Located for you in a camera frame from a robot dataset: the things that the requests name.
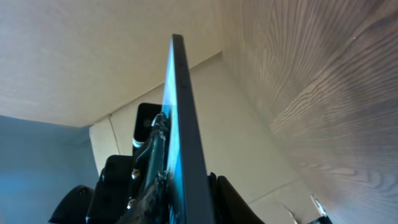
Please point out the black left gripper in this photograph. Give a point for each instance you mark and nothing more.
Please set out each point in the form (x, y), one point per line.
(142, 178)

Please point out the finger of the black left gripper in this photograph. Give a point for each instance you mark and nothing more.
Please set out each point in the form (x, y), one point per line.
(228, 206)

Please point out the Samsung Galaxy smartphone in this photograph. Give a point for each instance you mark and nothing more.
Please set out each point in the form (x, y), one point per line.
(190, 198)

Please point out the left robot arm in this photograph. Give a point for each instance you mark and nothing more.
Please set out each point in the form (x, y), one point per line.
(74, 206)

